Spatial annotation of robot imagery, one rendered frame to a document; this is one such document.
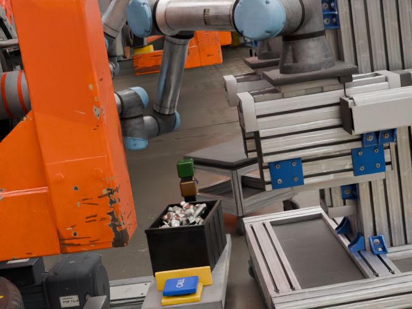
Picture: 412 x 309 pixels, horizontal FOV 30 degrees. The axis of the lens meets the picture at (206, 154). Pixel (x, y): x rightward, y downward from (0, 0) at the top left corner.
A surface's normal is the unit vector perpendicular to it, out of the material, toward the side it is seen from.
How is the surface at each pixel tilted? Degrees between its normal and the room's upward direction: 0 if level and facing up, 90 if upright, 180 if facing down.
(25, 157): 90
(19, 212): 90
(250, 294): 0
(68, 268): 0
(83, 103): 90
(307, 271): 0
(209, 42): 90
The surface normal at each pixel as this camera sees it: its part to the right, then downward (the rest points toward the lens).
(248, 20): -0.56, 0.26
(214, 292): -0.15, -0.97
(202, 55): -0.07, 0.22
